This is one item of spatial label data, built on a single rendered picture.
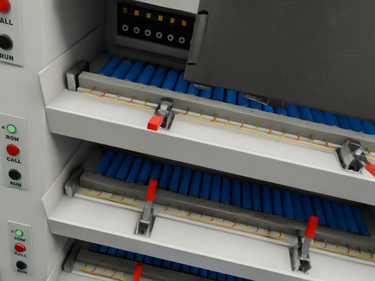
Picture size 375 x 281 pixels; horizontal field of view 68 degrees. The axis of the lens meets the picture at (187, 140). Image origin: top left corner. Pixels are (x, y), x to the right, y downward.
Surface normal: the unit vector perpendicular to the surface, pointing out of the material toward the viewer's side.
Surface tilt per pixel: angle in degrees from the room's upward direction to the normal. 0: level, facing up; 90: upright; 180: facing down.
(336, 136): 106
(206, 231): 16
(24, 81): 90
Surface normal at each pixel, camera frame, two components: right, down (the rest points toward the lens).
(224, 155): -0.15, 0.62
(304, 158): 0.15, -0.75
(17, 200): -0.11, 0.40
